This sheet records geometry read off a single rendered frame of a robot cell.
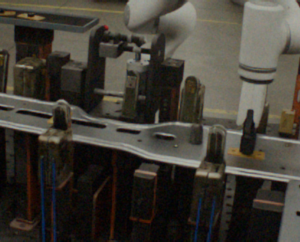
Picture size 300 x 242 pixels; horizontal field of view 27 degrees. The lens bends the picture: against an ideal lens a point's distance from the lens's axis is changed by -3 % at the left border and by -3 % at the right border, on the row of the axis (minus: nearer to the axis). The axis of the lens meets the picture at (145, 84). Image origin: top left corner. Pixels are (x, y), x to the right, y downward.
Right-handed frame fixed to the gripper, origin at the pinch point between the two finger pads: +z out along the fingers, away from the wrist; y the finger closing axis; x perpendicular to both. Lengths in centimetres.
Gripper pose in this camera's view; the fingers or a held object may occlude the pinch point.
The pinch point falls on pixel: (247, 142)
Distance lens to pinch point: 143.3
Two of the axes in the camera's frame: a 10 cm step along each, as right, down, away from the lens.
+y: -2.7, 3.0, -9.2
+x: 9.6, 1.4, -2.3
